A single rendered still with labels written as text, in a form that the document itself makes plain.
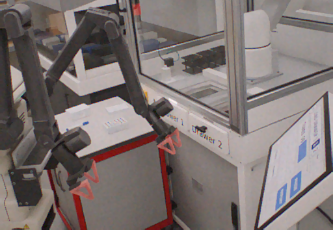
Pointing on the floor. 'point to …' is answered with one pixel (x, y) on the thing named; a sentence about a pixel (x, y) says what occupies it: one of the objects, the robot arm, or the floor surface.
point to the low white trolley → (116, 175)
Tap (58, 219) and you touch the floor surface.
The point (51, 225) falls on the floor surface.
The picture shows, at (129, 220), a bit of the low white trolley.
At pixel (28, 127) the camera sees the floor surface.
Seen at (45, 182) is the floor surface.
